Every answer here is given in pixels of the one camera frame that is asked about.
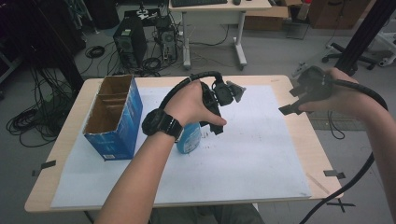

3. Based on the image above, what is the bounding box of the white metal frame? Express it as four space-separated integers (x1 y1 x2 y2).
376 31 396 68

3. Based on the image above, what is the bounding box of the thin black cable loop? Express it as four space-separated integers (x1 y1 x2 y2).
327 110 346 140

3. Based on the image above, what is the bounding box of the black wire rack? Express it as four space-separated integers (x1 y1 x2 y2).
285 18 311 40

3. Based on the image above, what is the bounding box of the white desk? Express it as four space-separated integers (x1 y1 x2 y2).
167 0 273 71

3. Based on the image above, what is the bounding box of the blue cardboard box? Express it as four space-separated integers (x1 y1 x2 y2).
82 74 144 161

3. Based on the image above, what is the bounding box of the black box with white print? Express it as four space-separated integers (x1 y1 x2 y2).
123 7 163 27

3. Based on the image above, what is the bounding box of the black tape strip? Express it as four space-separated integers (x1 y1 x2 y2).
32 160 58 177
322 169 347 180

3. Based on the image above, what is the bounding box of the right gripper black sleeved cable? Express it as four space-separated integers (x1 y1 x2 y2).
298 77 390 224

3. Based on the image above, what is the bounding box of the bottle with red cap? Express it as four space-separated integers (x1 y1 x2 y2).
297 0 312 21

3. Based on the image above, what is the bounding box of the black metal post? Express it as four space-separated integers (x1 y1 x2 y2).
334 0 396 77

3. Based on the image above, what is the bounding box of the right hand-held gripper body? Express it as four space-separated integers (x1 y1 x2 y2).
291 63 333 102

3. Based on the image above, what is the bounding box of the black wrist watch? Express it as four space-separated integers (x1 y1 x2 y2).
141 107 185 143

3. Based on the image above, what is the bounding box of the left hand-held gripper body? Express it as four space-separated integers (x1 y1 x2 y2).
200 79 247 116

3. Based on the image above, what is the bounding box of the bundle of black floor cables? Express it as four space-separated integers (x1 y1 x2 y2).
6 66 78 148

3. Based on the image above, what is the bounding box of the beige tape strip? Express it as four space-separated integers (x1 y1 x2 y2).
306 172 331 195

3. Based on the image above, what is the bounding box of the small black cable coil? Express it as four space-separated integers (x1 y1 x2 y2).
84 45 106 59

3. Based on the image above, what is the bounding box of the flat brown cardboard box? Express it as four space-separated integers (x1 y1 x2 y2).
243 5 290 32

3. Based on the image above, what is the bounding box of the person's right hand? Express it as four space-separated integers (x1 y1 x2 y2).
298 67 370 120

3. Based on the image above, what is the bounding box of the black computer tower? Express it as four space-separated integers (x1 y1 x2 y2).
112 15 148 69

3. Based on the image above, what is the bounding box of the black office chair base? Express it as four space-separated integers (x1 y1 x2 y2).
321 42 377 71

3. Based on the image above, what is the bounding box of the white mat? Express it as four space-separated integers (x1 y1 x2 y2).
50 84 312 209

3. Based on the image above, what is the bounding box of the large brown cardboard box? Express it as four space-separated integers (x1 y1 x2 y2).
307 0 372 31

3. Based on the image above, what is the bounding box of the black tape cross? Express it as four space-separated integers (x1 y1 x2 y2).
326 199 357 214

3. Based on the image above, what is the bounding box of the dark curtain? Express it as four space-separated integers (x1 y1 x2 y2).
0 0 87 94

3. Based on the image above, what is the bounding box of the open computer case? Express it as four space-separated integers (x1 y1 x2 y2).
157 26 178 63

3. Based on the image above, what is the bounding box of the black keyboard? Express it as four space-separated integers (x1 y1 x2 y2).
170 0 229 8

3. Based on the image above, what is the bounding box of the person's left hand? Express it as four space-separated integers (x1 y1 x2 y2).
163 79 228 127

